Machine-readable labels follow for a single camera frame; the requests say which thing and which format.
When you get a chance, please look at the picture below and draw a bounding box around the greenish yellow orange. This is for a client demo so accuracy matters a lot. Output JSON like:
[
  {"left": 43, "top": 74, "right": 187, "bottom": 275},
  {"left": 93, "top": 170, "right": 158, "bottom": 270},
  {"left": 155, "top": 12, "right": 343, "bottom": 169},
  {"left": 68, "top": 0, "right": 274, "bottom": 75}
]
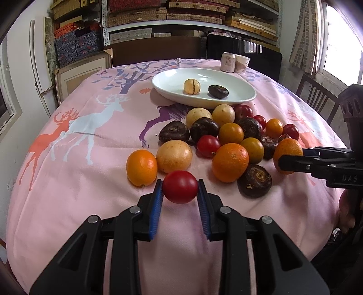
[{"left": 240, "top": 137, "right": 265, "bottom": 164}]

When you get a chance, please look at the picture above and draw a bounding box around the orange mandarin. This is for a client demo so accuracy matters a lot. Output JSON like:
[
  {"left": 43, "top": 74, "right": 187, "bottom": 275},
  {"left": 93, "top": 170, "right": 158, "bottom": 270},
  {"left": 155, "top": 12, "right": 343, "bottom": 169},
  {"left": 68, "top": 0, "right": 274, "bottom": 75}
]
[
  {"left": 212, "top": 143, "right": 250, "bottom": 183},
  {"left": 273, "top": 138, "right": 304, "bottom": 174}
]

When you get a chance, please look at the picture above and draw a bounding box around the stack of wooden boxes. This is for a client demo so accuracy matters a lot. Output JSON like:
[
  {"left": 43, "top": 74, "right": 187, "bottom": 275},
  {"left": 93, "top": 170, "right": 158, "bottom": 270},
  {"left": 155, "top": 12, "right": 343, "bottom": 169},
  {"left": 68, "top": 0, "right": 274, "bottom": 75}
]
[{"left": 225, "top": 14, "right": 280, "bottom": 42}]

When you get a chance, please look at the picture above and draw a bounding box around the dark wooden chair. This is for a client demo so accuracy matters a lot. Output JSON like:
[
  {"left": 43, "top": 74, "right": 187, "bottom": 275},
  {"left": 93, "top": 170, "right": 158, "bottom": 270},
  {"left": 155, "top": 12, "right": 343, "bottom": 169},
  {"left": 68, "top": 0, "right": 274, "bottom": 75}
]
[{"left": 295, "top": 74, "right": 341, "bottom": 124}]

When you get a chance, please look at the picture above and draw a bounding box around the black panel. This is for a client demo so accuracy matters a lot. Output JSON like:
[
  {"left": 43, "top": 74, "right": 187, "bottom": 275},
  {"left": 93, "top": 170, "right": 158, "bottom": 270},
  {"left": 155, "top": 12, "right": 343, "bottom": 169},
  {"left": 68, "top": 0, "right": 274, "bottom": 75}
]
[{"left": 206, "top": 33, "right": 282, "bottom": 81}]

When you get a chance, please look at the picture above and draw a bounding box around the dark red tomato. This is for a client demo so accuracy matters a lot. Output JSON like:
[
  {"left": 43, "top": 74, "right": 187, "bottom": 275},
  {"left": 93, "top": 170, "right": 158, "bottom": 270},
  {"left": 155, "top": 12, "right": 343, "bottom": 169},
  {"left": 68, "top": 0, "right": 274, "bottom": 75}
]
[{"left": 233, "top": 104, "right": 254, "bottom": 120}]

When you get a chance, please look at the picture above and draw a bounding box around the white drink can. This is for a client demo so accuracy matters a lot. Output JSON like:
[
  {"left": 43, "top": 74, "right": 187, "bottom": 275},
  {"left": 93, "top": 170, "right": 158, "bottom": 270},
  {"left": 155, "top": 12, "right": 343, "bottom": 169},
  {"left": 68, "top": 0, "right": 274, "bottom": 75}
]
[{"left": 221, "top": 52, "right": 236, "bottom": 73}]

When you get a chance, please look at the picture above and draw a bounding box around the white paper cup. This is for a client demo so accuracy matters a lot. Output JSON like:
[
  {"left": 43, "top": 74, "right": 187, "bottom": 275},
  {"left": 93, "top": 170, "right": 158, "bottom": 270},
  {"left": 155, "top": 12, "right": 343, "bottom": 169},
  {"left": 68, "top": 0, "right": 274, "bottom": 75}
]
[{"left": 234, "top": 54, "right": 251, "bottom": 74}]

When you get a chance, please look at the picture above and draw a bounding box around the yellow passion fruit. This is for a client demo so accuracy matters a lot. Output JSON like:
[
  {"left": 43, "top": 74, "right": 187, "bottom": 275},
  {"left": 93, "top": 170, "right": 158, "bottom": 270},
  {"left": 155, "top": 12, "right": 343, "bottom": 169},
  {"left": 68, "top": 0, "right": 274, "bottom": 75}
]
[
  {"left": 186, "top": 107, "right": 213, "bottom": 128},
  {"left": 212, "top": 104, "right": 236, "bottom": 127},
  {"left": 156, "top": 140, "right": 193, "bottom": 174}
]

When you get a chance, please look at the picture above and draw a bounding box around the orange patterned box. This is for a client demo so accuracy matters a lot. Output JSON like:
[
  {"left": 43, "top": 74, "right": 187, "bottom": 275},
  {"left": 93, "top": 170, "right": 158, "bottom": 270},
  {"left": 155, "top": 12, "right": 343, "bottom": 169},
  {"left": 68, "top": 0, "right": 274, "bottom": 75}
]
[{"left": 54, "top": 23, "right": 78, "bottom": 39}]

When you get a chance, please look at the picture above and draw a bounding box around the white oval plate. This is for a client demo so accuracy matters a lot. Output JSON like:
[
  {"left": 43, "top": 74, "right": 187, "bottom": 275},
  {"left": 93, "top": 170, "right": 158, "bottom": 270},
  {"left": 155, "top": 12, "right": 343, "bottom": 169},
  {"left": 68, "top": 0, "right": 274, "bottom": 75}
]
[{"left": 152, "top": 67, "right": 257, "bottom": 109}]

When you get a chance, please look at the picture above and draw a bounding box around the striped pale yellow fruit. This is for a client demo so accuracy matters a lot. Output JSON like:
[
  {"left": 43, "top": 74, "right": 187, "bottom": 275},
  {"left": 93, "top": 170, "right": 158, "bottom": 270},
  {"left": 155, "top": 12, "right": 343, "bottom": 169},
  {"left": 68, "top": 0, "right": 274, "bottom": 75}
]
[{"left": 183, "top": 79, "right": 201, "bottom": 95}]

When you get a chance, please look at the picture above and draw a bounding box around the person's right hand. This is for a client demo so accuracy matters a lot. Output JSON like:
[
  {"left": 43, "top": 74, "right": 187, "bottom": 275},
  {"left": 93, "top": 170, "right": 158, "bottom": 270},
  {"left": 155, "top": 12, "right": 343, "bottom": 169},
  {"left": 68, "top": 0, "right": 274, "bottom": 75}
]
[{"left": 339, "top": 189, "right": 352, "bottom": 234}]

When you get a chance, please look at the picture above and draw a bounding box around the cardboard framed panel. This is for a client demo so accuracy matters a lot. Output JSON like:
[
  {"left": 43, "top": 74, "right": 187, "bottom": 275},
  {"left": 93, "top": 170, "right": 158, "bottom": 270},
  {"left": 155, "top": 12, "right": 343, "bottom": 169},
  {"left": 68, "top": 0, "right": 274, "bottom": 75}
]
[{"left": 54, "top": 48, "right": 113, "bottom": 98}]

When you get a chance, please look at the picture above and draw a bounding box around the dark brown wooden cabinet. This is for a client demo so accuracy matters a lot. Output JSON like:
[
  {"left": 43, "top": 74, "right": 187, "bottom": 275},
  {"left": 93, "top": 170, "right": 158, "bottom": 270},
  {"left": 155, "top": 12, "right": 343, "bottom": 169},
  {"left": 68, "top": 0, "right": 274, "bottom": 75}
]
[{"left": 109, "top": 36, "right": 209, "bottom": 68}]

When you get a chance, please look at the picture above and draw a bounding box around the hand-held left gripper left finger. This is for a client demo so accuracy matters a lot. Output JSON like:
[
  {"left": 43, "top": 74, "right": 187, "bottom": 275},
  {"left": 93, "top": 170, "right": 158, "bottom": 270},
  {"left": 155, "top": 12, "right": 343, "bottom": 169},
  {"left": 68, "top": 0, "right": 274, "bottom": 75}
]
[{"left": 30, "top": 179, "right": 164, "bottom": 295}]

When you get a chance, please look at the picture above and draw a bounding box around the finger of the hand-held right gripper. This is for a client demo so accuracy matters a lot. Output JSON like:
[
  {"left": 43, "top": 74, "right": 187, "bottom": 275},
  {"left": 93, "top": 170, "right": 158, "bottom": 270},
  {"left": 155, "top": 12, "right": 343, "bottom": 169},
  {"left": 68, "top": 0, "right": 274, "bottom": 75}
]
[
  {"left": 302, "top": 147, "right": 353, "bottom": 156},
  {"left": 278, "top": 155, "right": 355, "bottom": 178}
]

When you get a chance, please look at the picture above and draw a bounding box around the shelf with stacked boxes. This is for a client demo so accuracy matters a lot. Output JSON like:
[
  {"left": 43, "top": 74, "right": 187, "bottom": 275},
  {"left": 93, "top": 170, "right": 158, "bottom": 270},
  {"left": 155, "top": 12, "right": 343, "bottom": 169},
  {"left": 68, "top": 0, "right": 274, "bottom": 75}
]
[{"left": 51, "top": 0, "right": 281, "bottom": 42}]

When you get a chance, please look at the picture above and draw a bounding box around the white door panel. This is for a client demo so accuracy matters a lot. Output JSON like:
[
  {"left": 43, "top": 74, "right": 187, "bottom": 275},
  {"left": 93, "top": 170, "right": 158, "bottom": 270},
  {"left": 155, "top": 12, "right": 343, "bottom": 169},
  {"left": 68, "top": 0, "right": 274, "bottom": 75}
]
[{"left": 28, "top": 20, "right": 56, "bottom": 97}]

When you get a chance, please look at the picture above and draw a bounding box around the white framed window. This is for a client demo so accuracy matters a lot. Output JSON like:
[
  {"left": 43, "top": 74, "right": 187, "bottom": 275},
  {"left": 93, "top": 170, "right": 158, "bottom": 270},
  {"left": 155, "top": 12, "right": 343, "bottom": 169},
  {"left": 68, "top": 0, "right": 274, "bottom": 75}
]
[{"left": 0, "top": 42, "right": 23, "bottom": 135}]

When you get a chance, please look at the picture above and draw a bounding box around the small orange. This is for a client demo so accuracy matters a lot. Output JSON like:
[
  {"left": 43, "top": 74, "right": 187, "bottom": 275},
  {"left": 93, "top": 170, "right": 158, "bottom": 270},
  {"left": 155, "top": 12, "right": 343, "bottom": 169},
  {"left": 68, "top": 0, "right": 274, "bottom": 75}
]
[
  {"left": 126, "top": 150, "right": 158, "bottom": 187},
  {"left": 265, "top": 118, "right": 284, "bottom": 139},
  {"left": 218, "top": 123, "right": 244, "bottom": 145}
]

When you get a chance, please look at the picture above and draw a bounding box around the pink deer print tablecloth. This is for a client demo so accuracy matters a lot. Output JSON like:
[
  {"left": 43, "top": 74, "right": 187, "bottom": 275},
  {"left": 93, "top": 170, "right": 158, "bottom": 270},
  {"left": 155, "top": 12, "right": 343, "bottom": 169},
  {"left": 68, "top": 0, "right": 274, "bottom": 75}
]
[{"left": 6, "top": 58, "right": 355, "bottom": 295}]

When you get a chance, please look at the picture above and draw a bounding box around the bright window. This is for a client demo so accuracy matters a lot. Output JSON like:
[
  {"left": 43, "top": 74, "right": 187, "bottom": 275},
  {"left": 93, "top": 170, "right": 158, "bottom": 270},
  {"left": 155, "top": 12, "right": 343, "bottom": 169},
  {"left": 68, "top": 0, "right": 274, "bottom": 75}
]
[{"left": 322, "top": 4, "right": 363, "bottom": 86}]

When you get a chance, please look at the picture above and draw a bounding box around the stack of blue patterned boxes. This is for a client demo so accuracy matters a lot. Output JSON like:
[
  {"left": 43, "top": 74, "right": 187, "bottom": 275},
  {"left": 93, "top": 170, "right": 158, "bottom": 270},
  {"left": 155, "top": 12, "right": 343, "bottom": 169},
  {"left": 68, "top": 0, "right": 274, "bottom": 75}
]
[{"left": 54, "top": 28, "right": 104, "bottom": 67}]

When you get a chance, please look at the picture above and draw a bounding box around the brick pattern curtain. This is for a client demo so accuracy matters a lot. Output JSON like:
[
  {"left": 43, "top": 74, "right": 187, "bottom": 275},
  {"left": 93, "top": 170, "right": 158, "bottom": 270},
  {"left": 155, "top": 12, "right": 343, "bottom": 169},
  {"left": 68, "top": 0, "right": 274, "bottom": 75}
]
[{"left": 289, "top": 0, "right": 325, "bottom": 76}]

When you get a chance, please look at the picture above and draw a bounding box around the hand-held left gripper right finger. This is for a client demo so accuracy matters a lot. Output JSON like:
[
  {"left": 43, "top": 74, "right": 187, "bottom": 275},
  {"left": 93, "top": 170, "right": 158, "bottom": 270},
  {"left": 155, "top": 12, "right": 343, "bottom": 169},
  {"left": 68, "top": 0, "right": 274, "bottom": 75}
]
[{"left": 198, "top": 179, "right": 331, "bottom": 295}]

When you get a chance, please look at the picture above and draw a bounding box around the marble pattern slab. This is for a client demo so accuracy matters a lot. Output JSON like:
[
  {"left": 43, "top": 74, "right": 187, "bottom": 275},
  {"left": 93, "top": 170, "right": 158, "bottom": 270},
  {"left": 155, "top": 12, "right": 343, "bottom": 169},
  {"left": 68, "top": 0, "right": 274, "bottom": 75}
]
[{"left": 44, "top": 17, "right": 60, "bottom": 70}]

